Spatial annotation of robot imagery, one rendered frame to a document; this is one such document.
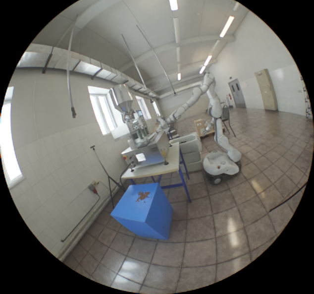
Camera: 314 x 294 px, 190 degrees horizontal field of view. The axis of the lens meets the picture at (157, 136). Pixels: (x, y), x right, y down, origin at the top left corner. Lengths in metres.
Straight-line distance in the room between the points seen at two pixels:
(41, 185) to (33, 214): 0.55
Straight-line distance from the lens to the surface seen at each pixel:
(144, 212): 0.88
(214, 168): 1.44
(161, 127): 0.94
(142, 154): 1.06
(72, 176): 2.04
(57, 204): 2.02
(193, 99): 0.98
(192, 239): 1.29
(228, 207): 1.42
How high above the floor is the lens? 1.25
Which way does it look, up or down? 10 degrees down
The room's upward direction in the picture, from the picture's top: 22 degrees counter-clockwise
